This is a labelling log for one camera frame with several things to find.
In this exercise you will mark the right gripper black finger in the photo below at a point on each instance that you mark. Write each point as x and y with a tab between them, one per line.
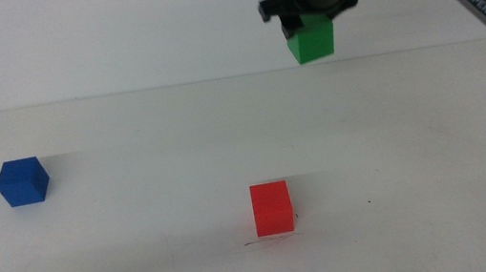
344	6
290	27

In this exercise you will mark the green cube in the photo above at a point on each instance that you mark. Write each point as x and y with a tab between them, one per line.
312	41

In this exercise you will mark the blue cube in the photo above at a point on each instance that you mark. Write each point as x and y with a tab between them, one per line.
22	183

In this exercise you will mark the red cube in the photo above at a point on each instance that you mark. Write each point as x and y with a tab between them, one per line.
272	209

